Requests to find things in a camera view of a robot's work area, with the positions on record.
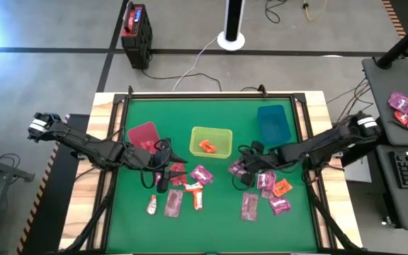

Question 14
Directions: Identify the blue plastic bin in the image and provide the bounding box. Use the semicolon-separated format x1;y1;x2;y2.
256;104;293;146

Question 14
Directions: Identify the green table mat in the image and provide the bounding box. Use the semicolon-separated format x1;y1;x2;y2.
106;98;318;253

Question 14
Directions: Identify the orange white candy wrapper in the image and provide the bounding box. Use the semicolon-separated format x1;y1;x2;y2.
184;181;204;193
193;190;203;211

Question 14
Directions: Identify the yellow-green translucent plastic bin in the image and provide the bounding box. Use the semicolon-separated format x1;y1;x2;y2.
188;126;234;159

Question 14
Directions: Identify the orange candy pack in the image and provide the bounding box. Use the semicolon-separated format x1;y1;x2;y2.
198;140;218;154
273;178;293;198

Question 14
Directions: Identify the white black pole stand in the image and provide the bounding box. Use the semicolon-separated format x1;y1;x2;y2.
217;0;246;52

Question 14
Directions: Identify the small white red candy pack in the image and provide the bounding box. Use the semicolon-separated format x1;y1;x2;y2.
146;195;157;216

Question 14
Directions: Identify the grey side desk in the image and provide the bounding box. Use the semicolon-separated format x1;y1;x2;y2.
362;56;408;147

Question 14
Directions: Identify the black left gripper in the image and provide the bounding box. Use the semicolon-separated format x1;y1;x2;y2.
132;137;188;194

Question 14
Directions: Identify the black coiled cable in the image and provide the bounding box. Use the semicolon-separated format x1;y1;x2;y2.
264;0;288;24

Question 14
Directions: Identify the black red tool case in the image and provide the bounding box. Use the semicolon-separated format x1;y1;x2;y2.
120;1;154;70

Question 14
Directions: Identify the yellow cable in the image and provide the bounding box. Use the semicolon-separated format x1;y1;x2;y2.
302;0;329;22

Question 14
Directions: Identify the black hazard-striped floor ramp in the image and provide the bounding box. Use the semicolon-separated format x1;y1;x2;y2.
16;113;91;255

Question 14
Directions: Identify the white floor cable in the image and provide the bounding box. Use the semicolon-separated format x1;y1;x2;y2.
171;35;220;92

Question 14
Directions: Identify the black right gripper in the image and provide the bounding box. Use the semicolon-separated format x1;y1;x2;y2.
237;141;281;188

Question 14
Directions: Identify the grey metal stand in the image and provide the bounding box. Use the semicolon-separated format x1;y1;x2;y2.
0;141;37;255

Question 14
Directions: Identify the black floor cable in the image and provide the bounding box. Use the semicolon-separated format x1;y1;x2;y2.
140;69;223;92

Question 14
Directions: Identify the red-pink plastic bin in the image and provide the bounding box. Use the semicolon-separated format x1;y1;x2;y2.
127;121;162;154

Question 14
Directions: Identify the black cable bundle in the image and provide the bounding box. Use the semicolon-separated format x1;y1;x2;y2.
326;77;377;134

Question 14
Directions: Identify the black metal table frame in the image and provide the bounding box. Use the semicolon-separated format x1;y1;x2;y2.
57;84;363;255

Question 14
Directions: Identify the black orange striped strip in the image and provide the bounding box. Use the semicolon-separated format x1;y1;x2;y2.
382;0;407;38

